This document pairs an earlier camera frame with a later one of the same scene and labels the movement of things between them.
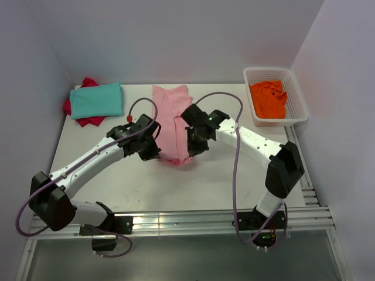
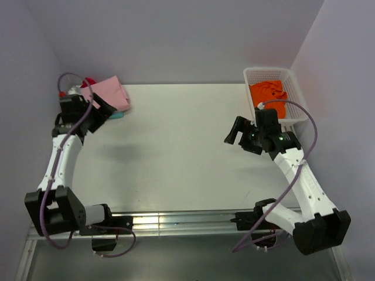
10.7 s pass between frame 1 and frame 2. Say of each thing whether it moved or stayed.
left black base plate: stayed
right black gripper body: moved
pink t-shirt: moved
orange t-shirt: stayed
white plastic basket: stayed
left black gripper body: moved
